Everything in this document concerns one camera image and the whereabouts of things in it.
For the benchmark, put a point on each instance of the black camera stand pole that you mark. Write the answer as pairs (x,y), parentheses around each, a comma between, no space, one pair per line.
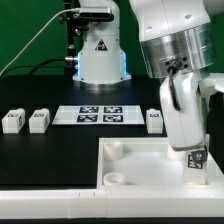
(75,26)

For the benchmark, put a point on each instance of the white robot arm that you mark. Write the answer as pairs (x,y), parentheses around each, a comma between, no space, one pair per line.
(176,42)

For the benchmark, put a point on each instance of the white L-shaped fence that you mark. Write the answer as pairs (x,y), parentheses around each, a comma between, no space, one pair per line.
(116,202)

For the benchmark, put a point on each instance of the white sheet with tags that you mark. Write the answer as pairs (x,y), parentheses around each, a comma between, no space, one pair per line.
(99,115)

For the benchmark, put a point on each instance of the white square tabletop part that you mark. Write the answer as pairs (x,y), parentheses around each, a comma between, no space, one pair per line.
(146,162)

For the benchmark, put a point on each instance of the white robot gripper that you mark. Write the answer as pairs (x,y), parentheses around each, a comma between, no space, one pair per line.
(186,128)

